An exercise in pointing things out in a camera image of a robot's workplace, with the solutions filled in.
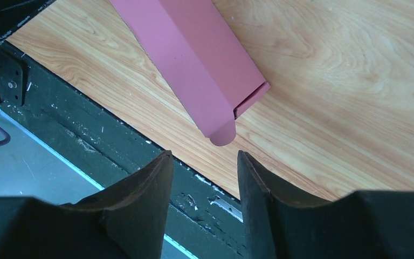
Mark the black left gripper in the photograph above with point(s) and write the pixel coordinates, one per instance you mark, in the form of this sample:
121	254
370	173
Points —
15	13

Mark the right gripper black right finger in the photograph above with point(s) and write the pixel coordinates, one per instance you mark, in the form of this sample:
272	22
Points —
284	221

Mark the pink paper box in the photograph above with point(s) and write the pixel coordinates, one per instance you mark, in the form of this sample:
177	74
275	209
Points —
201	60

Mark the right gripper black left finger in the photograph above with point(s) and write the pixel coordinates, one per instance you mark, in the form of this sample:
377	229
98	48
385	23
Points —
124	220

